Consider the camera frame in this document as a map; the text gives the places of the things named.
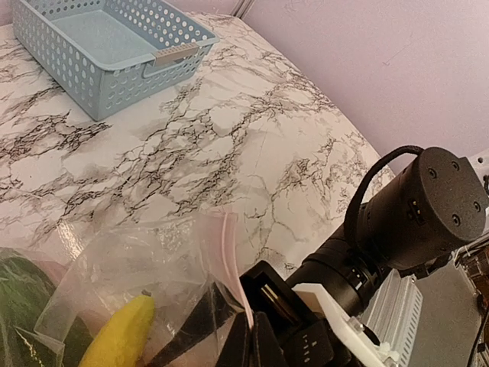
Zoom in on red fake fruit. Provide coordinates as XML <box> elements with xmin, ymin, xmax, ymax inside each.
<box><xmin>34</xmin><ymin>260</ymin><xmax>68</xmax><ymax>287</ymax></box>

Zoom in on yellow fake bananas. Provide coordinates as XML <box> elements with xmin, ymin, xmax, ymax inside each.
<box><xmin>79</xmin><ymin>294</ymin><xmax>155</xmax><ymax>366</ymax></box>

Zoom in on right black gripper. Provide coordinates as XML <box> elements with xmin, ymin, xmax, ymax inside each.
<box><xmin>147</xmin><ymin>261</ymin><xmax>352</xmax><ymax>367</ymax></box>

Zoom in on clear zip top bag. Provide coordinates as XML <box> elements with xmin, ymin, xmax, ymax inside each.
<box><xmin>34</xmin><ymin>209</ymin><xmax>251</xmax><ymax>366</ymax></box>

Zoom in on aluminium front rail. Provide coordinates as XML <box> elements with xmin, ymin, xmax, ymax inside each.
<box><xmin>361</xmin><ymin>244</ymin><xmax>489</xmax><ymax>367</ymax></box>

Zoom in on green fake vegetable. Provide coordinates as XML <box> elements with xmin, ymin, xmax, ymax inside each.
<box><xmin>1</xmin><ymin>252</ymin><xmax>92</xmax><ymax>366</ymax></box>

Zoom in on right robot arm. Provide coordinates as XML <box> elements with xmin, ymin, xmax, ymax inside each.
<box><xmin>216</xmin><ymin>145</ymin><xmax>488</xmax><ymax>366</ymax></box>

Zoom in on light blue plastic basket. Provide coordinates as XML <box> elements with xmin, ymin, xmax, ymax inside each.
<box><xmin>11</xmin><ymin>0</ymin><xmax>219</xmax><ymax>121</ymax></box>

